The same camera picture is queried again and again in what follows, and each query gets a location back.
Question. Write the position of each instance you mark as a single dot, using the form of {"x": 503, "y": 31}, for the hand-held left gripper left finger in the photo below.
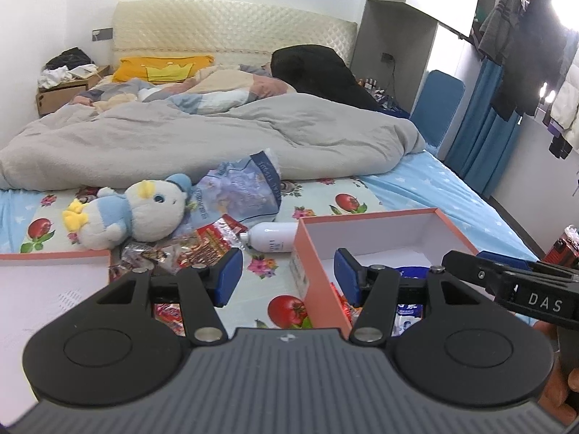
{"x": 230, "y": 275}

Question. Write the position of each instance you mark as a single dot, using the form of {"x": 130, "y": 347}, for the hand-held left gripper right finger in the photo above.
{"x": 344, "y": 275}

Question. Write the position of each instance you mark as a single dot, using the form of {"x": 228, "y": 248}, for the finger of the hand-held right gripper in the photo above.
{"x": 470, "y": 269}
{"x": 511, "y": 261}

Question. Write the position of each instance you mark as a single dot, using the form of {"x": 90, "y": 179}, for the red brown snack packet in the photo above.
{"x": 208, "y": 244}

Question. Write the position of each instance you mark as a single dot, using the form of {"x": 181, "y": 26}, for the orange box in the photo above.
{"x": 384, "y": 235}

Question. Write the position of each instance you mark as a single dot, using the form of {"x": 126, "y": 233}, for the small red snack packet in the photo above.
{"x": 169, "y": 318}

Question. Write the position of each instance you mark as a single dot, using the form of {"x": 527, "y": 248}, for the blue white snack bag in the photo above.
{"x": 407, "y": 318}

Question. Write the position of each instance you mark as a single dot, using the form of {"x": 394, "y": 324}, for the clear silver snack packet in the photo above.
{"x": 140, "y": 253}

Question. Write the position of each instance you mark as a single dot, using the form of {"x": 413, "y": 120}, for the person's right hand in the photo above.
{"x": 563, "y": 398}

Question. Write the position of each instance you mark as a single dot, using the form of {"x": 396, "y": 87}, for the red patterned case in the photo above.
{"x": 565, "y": 248}

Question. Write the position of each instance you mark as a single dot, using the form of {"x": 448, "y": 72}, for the white lotion bottle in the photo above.
{"x": 276, "y": 236}

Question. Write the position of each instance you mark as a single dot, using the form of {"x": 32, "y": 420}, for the blue tissue pack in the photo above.
{"x": 235, "y": 190}

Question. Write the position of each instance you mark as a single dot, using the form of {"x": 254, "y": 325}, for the blue white plush toy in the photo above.
{"x": 149, "y": 217}

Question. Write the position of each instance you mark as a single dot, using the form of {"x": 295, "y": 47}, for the blue floral bed sheet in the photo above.
{"x": 407, "y": 181}

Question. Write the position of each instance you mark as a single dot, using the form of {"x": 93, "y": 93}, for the blue curtain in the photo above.
{"x": 479, "y": 135}

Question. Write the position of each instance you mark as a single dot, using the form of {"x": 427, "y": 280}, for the grey duvet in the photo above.
{"x": 226, "y": 135}

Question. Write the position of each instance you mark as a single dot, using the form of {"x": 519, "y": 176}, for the blue chair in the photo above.
{"x": 436, "y": 108}

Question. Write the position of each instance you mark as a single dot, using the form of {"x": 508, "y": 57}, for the white hanging coat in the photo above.
{"x": 567, "y": 104}

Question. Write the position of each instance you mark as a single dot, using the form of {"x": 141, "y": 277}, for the patchwork pastel quilt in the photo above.
{"x": 226, "y": 92}

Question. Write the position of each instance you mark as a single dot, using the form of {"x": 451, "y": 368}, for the row of cosmetic bottles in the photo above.
{"x": 371, "y": 83}

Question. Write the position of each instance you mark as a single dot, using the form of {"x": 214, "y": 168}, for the black jacket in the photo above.
{"x": 316, "y": 72}

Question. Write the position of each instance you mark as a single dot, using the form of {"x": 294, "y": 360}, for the black hanging coat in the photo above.
{"x": 533, "y": 54}

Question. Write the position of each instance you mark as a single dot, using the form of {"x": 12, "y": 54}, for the yellow pillow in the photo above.
{"x": 135, "y": 68}

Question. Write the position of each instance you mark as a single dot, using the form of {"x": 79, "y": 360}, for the grey hanging jacket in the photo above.
{"x": 497, "y": 22}

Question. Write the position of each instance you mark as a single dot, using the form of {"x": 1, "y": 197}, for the cardboard box nightstand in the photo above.
{"x": 59, "y": 97}

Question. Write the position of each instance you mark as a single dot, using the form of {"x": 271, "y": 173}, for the cream quilted headboard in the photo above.
{"x": 226, "y": 27}

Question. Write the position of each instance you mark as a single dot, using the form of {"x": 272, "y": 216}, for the white paper booklet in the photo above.
{"x": 83, "y": 71}

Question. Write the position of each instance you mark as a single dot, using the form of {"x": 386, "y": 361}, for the grey white wardrobe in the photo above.
{"x": 393, "y": 27}

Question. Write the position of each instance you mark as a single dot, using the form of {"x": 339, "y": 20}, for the white crumpled clothes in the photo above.
{"x": 54, "y": 77}

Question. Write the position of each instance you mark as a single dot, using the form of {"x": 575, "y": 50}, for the black cloth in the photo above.
{"x": 68, "y": 58}

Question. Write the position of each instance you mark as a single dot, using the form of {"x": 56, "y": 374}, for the grey wall socket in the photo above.
{"x": 102, "y": 34}

